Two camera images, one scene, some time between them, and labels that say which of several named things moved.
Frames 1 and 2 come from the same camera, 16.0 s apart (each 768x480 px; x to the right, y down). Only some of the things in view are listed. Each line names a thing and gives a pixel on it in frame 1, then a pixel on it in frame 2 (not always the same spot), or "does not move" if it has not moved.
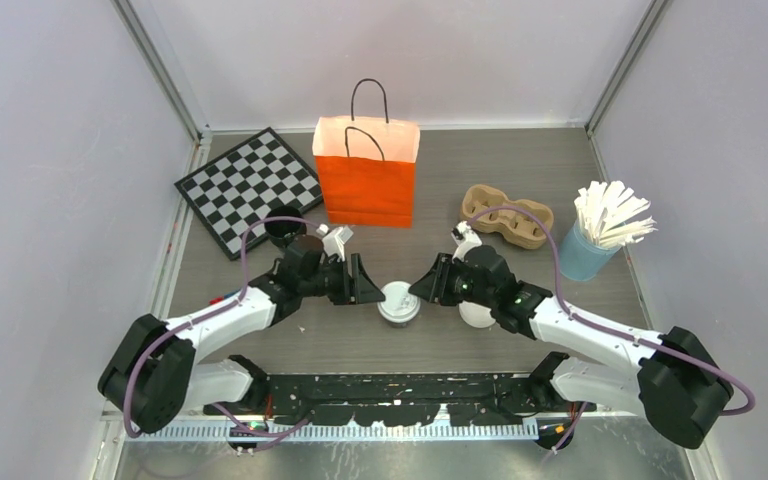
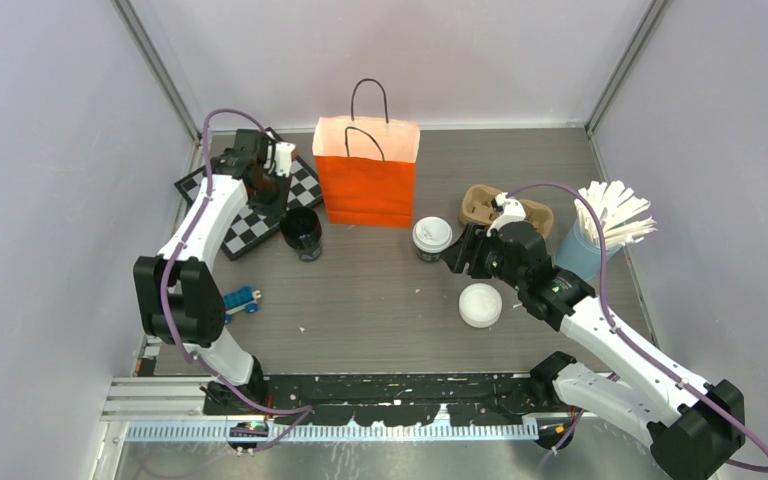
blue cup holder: [580, 260] does not move
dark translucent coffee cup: [401, 325] to [429, 256]
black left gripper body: [330, 280] to [273, 194]
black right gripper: [434, 287] to [457, 255]
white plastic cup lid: [399, 305] to [432, 234]
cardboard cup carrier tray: [520, 231] does not move
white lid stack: [476, 315] does not move
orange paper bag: [366, 164] does not move
